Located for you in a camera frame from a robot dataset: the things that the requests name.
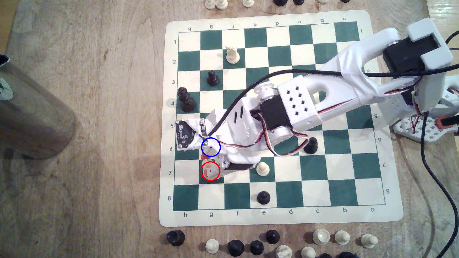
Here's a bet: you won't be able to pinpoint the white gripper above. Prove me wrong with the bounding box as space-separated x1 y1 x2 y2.
201 96 274 180

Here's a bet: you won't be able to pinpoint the tall black chess piece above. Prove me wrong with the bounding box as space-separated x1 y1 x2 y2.
177 87 197 112

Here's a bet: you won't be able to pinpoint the tall white chess piece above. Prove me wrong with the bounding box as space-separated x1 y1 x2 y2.
226 46 241 65

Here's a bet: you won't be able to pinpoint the green white chess mat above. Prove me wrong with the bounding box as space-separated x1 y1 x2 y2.
159 10 404 227

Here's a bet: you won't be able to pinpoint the brushed metal cylinder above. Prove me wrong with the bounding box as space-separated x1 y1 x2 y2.
0 54 77 160

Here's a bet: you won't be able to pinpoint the orange black table clamp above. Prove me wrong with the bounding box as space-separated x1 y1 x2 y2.
435 115 459 136

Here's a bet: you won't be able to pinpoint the black camera circuit board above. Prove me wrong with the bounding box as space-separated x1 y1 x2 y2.
175 118 208 151

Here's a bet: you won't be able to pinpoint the red white black servo wires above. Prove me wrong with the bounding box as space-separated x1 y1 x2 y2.
312 77 424 117
215 118 311 158

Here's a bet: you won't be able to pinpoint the thin black camera cable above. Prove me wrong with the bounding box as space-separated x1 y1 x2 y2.
202 68 456 138

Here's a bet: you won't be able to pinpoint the white perforated base plate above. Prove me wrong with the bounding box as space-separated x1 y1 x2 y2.
393 115 459 143

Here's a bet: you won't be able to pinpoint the thick black cable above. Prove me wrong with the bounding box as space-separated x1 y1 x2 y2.
420 111 459 258

